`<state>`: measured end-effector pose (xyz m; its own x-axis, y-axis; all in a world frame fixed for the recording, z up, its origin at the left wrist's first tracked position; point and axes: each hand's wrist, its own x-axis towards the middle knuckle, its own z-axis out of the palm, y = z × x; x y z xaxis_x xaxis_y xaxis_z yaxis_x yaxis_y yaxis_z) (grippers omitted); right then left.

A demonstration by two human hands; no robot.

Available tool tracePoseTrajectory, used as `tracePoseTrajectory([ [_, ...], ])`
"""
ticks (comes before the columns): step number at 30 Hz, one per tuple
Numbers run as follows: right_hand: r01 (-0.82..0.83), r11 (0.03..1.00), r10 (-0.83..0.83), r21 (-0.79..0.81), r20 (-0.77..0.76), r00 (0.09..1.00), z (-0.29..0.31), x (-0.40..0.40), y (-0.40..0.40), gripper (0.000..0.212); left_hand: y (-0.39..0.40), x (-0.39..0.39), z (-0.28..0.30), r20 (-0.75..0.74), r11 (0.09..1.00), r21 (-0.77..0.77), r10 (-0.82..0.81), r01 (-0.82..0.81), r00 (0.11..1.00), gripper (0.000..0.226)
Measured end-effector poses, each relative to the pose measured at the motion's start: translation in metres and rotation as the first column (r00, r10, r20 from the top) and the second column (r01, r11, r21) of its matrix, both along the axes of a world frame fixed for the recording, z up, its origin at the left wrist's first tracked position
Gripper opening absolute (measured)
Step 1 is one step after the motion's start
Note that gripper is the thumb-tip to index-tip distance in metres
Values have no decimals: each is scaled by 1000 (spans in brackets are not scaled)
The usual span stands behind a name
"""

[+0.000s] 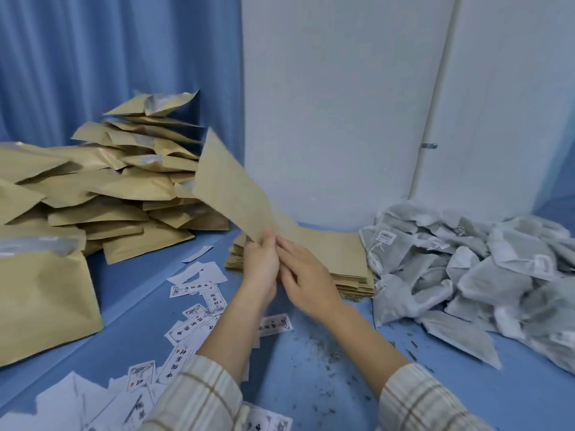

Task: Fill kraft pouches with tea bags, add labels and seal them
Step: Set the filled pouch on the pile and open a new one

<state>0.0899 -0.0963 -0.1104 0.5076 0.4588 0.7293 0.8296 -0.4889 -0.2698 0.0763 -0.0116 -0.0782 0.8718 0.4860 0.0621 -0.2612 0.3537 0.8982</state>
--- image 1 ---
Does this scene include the person's right hand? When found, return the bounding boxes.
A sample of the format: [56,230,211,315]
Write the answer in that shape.
[274,235,344,320]

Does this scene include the person's left hand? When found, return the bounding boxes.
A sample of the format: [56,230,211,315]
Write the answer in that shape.
[241,227,282,306]

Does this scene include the stack of kraft pouches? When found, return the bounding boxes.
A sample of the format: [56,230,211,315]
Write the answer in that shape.
[224,224,376,302]

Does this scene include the kraft pouch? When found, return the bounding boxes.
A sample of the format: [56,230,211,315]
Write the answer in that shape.
[192,128,302,247]

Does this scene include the white paper labels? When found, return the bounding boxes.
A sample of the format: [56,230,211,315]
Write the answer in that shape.
[0,244,295,431]

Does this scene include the pile of white tea bags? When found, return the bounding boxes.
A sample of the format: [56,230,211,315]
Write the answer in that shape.
[359,201,575,375]

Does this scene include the pile of kraft pouches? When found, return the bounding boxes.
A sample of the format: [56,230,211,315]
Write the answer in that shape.
[0,89,231,369]

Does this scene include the person's left forearm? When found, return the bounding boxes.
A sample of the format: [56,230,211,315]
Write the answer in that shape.
[139,282,279,431]

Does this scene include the blue table cover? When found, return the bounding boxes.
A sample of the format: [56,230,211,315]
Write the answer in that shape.
[0,210,575,431]

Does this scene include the blue curtain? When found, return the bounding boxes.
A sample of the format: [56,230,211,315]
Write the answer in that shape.
[0,0,244,169]
[532,138,575,223]

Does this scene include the white wall pipe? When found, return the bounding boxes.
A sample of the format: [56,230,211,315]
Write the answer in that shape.
[407,0,464,201]

